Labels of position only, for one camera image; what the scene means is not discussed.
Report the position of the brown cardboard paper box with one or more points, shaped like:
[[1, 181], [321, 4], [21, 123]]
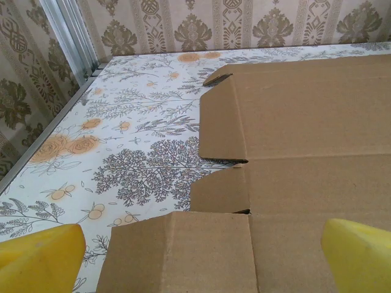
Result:
[[305, 122]]

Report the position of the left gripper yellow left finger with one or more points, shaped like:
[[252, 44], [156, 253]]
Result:
[[39, 262]]

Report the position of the aluminium table side rail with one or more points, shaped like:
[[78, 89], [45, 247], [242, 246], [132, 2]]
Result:
[[46, 135]]

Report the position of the aluminium frame post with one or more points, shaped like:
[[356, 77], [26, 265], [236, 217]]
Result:
[[73, 36]]

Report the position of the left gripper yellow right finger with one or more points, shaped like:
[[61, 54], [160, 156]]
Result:
[[363, 262]]

